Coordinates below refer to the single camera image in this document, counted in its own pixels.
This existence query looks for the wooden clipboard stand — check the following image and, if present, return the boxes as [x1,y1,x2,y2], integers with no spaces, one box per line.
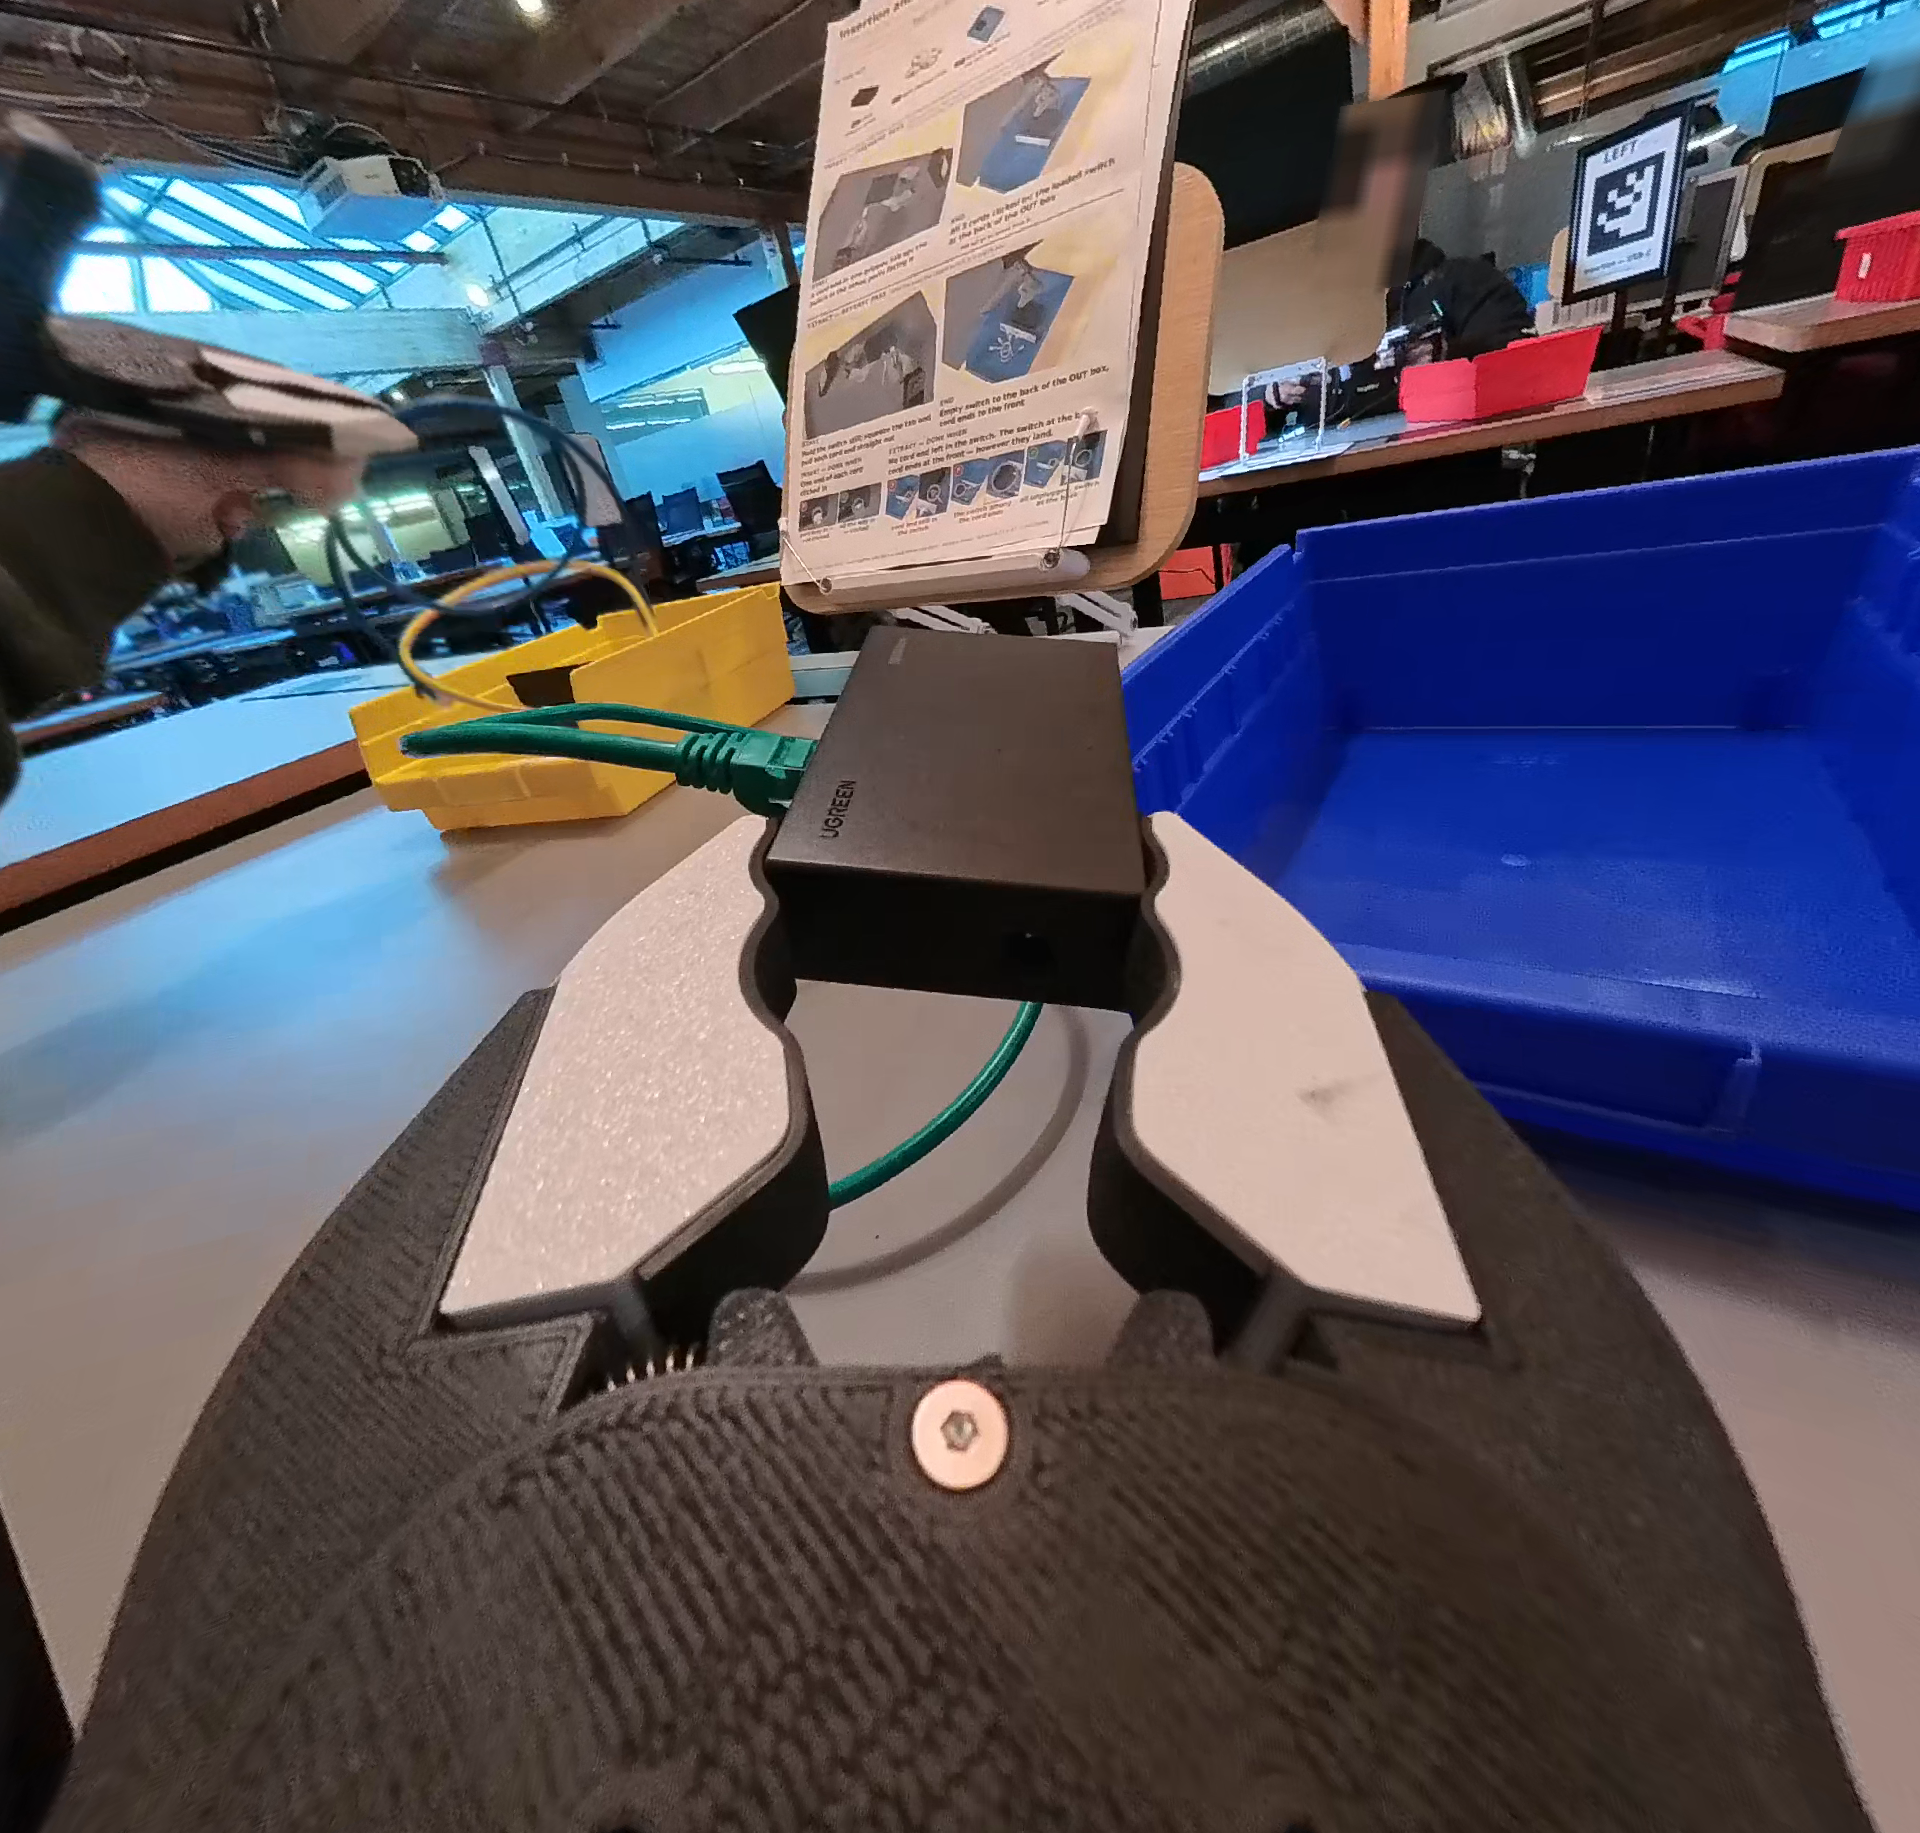
[779,158,1223,618]

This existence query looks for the green ethernet cable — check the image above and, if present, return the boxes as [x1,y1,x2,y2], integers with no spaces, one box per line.
[397,699,1044,1208]

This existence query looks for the yellow plastic bin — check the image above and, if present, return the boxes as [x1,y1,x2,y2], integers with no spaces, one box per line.
[350,584,798,835]

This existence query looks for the black white tag sign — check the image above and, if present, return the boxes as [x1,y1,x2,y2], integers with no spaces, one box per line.
[1566,100,1698,309]

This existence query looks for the blue plastic bin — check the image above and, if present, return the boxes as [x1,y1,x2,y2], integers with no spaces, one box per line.
[1124,448,1920,1211]

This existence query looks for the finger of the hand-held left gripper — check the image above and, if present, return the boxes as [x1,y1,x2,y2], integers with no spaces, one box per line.
[232,370,421,463]
[199,346,355,397]

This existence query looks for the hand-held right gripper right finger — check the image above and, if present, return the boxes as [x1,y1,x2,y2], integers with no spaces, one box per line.
[1086,811,1485,1368]

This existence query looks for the printed instruction sheet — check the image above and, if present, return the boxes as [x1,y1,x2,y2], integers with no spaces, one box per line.
[779,0,1214,584]

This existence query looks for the person's left hand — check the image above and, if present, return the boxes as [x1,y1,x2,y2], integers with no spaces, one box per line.
[152,451,365,582]

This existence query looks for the white ceiling unit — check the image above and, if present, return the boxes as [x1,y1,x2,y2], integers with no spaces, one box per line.
[300,154,440,239]

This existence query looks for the clear acrylic box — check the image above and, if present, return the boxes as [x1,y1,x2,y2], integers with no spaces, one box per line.
[1244,354,1327,448]

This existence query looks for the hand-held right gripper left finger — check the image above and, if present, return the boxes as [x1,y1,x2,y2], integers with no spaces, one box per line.
[435,811,833,1330]

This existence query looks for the black network switch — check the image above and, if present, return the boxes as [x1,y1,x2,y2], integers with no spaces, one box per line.
[765,626,1158,1017]

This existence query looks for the yellow ethernet cable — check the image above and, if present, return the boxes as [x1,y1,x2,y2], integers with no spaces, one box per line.
[397,561,657,708]

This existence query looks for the long wooden table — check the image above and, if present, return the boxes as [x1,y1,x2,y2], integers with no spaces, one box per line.
[1199,354,1787,501]

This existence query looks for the blue ethernet cable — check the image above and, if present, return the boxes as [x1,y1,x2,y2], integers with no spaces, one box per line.
[323,397,626,636]

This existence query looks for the person's left forearm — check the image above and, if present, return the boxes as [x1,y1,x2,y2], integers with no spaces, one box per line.
[0,437,181,803]

